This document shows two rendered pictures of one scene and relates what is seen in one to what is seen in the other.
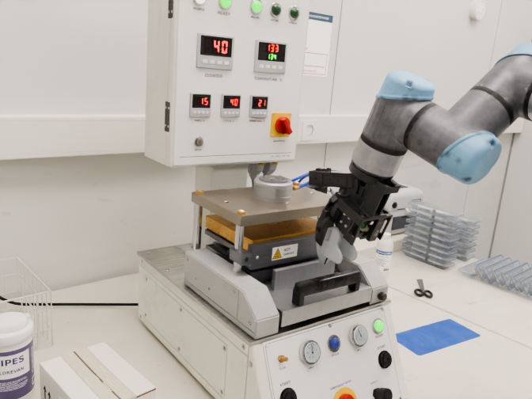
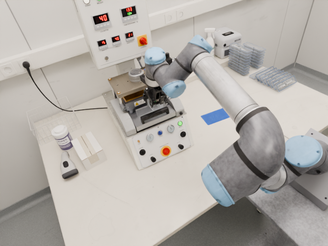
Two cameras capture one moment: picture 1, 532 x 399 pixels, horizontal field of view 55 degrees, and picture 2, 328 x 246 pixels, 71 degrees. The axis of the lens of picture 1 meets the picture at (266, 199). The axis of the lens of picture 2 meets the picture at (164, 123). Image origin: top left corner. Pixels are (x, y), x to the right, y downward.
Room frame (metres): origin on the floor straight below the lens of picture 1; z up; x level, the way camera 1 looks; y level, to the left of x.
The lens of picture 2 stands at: (0.03, -0.41, 1.72)
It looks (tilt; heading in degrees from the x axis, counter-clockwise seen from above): 42 degrees down; 16
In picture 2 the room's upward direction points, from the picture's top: 8 degrees counter-clockwise
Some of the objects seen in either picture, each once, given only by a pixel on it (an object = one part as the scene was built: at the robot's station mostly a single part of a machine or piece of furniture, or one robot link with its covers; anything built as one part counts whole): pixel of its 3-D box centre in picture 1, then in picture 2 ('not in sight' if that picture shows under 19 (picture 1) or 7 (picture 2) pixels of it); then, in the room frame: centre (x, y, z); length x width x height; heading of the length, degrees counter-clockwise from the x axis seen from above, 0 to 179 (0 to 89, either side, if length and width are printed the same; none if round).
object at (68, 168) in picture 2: not in sight; (65, 162); (0.67, 0.36, 0.79); 0.20 x 0.08 x 0.08; 43
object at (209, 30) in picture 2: not in sight; (209, 44); (1.83, -0.35, 0.92); 0.09 x 0.08 x 0.25; 87
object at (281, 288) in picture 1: (280, 269); (144, 103); (0.98, -0.04, 0.97); 0.30 x 0.22 x 0.08; 38
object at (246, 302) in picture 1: (227, 289); (122, 115); (0.87, 0.06, 0.96); 0.25 x 0.05 x 0.07; 38
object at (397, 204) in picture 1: (383, 204); (223, 42); (1.95, -0.46, 0.88); 0.25 x 0.20 x 0.17; 37
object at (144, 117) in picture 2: (328, 286); (154, 114); (0.87, -0.12, 0.99); 0.15 x 0.02 x 0.04; 128
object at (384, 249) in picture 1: (383, 256); not in sight; (1.53, -0.38, 0.82); 0.05 x 0.05 x 0.14
